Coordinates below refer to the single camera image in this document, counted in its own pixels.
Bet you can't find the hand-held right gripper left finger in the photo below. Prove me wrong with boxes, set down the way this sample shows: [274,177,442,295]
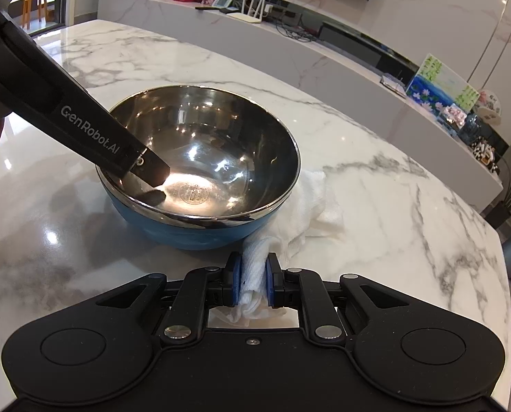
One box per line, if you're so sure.
[94,252,242,345]

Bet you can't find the potted green plant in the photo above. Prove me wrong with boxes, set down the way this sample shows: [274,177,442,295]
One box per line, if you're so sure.
[485,122,511,228]

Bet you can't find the wall socket strip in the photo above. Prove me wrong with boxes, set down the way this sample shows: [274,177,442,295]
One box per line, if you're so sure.
[264,3,303,20]

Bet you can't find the white marble tv bench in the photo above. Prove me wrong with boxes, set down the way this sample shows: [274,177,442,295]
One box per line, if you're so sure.
[97,0,506,216]

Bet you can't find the pink flower toy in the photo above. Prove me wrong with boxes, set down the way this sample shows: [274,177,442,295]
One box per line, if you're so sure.
[437,103,469,132]

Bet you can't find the round flower print fan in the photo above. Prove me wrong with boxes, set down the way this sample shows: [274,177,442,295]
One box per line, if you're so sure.
[474,89,506,121]

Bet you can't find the clear acrylic holder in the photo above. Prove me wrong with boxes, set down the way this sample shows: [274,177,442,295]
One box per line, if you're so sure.
[380,72,411,93]

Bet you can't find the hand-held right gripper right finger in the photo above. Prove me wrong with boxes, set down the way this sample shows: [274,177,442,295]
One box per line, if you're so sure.
[265,252,413,345]

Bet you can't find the steel bowl with blue outside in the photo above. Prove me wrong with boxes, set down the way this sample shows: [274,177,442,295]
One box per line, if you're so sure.
[95,85,303,252]

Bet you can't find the dark bag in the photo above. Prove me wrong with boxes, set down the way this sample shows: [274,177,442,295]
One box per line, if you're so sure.
[459,112,510,175]

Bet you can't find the white cloth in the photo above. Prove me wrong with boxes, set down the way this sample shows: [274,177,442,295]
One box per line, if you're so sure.
[227,169,347,328]

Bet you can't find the white router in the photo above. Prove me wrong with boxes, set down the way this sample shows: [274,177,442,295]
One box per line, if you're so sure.
[225,0,270,25]

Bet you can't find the tangle of black cables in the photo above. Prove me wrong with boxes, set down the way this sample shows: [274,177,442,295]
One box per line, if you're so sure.
[274,18,321,44]

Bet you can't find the lotus pond painting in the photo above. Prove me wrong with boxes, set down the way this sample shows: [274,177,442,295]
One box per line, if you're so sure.
[405,53,482,115]

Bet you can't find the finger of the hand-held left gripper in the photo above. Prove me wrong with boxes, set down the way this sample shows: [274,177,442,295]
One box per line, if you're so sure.
[127,148,173,190]

